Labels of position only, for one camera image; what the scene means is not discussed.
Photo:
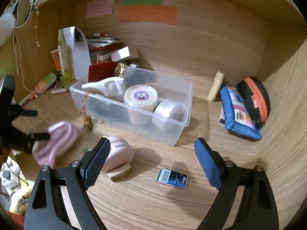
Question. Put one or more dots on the black orange zip case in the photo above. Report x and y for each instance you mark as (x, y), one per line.
(256, 100)

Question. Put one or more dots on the white cloth pouch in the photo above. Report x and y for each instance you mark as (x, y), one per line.
(109, 87)

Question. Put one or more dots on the small white box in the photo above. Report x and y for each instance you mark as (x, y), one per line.
(126, 53)

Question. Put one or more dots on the orange sticky note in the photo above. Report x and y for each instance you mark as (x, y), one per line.
(159, 14)

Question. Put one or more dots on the pink round Hyntoor case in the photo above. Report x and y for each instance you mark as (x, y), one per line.
(120, 154)

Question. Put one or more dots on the pink sticky note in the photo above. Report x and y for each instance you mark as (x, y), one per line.
(97, 8)

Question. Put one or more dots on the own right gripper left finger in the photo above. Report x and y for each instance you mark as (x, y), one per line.
(46, 208)

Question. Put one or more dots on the stack of books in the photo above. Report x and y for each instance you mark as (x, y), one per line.
(101, 48)

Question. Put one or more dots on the cream small tube bottle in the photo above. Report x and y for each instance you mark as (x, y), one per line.
(218, 80)

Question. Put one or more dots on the clear tape roll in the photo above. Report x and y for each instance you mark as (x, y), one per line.
(166, 110)

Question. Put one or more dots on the red white marker pen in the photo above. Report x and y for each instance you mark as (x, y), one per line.
(29, 98)

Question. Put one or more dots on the clear plastic storage bin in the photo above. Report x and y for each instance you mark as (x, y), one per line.
(115, 112)

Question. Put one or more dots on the yellow green spray bottle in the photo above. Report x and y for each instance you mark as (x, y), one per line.
(65, 57)

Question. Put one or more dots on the white curled paper sheet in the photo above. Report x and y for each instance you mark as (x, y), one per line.
(76, 49)

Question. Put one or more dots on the red booklet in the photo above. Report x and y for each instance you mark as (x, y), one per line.
(101, 71)

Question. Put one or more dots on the pink lip balm stick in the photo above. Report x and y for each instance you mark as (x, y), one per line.
(60, 91)

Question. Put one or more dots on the white lidded tub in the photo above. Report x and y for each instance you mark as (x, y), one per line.
(141, 100)

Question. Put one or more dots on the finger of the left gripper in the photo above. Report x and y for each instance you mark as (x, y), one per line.
(26, 112)
(32, 137)

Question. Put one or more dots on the blue patchwork pencil pouch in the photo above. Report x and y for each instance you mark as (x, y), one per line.
(236, 117)

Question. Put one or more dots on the beige eraser block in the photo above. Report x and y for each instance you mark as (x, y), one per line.
(119, 172)

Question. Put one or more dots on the green sticky note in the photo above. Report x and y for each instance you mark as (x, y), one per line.
(142, 2)

